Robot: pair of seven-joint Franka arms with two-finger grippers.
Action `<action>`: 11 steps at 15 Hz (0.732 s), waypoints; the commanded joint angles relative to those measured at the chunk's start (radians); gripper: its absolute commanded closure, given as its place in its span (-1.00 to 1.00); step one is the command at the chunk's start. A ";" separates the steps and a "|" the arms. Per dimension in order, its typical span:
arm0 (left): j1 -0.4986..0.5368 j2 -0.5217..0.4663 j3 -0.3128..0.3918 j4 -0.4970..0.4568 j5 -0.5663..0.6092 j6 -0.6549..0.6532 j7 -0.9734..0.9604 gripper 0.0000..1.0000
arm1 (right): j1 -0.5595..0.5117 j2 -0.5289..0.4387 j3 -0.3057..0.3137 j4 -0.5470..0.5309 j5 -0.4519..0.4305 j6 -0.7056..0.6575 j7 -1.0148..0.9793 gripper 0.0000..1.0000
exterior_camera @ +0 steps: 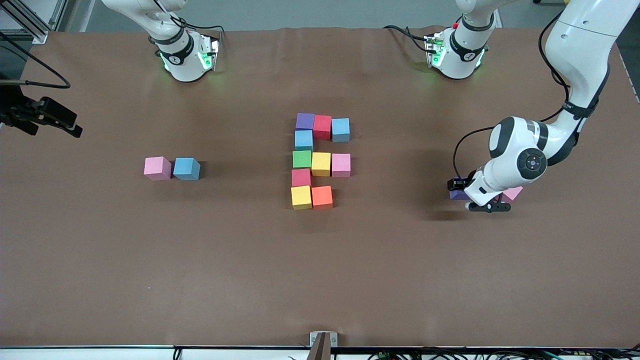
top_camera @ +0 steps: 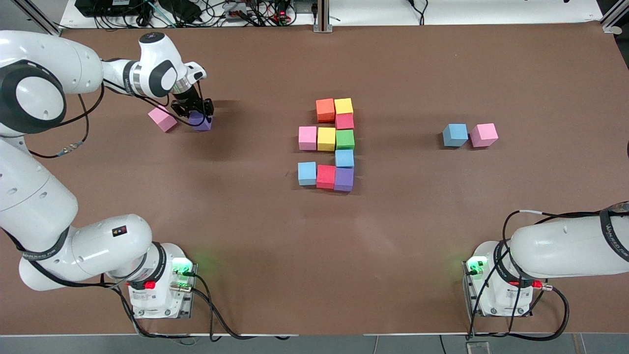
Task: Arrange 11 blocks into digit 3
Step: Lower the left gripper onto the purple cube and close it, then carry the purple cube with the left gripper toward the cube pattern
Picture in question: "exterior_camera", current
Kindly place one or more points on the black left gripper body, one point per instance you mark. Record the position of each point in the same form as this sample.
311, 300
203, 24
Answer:
459, 184

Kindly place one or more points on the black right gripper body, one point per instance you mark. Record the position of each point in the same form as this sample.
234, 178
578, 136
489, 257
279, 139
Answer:
15, 113

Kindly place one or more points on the purple foam cube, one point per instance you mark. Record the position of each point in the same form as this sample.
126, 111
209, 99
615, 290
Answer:
459, 195
305, 121

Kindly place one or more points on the pink foam cube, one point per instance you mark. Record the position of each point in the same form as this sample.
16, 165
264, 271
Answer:
513, 192
341, 165
157, 168

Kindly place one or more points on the light blue foam cube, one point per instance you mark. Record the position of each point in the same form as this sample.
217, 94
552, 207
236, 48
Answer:
340, 130
186, 168
303, 140

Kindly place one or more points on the orange foam cube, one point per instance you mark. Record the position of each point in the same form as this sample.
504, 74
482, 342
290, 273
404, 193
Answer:
322, 197

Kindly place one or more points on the yellow foam cube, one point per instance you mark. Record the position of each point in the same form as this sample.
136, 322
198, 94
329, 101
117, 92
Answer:
301, 197
321, 163

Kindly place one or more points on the red foam cube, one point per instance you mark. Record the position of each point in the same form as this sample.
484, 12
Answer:
322, 127
301, 177

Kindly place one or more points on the green foam cube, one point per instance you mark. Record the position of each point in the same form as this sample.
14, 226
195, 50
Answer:
302, 159

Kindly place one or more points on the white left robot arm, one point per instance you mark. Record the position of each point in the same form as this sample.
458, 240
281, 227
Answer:
575, 45

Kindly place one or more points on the large table cover mat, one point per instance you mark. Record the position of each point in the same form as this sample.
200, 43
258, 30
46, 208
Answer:
300, 280

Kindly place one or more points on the aluminium frame post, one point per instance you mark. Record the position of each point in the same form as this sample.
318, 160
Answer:
27, 20

